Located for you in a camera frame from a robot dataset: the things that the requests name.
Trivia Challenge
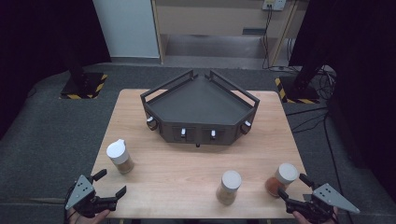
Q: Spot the tangle of black cables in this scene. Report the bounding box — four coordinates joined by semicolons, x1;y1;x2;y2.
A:
311;64;338;101

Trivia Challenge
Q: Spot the pale powder spice jar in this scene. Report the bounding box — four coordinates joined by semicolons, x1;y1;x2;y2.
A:
216;169;243;206

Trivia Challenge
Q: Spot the person's right hand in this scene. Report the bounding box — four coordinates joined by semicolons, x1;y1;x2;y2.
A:
291;206;340;224

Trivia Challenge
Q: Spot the flip-cap spice jar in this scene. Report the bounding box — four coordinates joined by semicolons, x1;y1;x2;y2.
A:
106;138;135;175

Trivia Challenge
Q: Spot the white wall socket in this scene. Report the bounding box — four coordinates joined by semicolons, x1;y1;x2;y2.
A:
262;0;288;12

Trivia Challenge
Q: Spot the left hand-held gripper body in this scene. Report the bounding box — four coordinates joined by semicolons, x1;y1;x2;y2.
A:
64;175;120;218

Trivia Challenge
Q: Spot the black stand with striped base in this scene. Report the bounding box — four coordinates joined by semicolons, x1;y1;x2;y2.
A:
274;55;328;105
59;46;108;101

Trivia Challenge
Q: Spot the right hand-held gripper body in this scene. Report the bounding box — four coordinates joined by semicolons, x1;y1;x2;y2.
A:
285;183;361;224

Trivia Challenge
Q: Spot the black curtain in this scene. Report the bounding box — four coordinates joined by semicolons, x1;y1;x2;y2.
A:
289;0;396;203
0;0;112;139

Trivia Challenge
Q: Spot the black corner storage rack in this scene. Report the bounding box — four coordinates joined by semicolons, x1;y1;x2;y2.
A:
139;69;261;148

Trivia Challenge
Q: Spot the wooden cabinet frame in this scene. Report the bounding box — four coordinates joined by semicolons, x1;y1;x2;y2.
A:
150;0;301;68

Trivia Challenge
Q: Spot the white panel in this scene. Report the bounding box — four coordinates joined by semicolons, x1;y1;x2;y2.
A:
92;0;161;60

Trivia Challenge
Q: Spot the orange powder spice jar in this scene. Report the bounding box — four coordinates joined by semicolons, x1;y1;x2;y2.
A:
264;162;299;198

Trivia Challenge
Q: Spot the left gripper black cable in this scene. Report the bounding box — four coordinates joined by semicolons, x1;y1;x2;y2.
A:
63;182;78;224

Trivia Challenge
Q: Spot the person's left hand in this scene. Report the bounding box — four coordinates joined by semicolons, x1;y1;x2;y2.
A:
67;208;111;224

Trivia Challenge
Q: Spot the black cable from socket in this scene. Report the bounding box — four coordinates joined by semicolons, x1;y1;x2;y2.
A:
262;5;275;70

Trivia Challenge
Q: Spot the black floor cable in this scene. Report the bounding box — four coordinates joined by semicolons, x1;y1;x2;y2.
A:
285;105;354;224

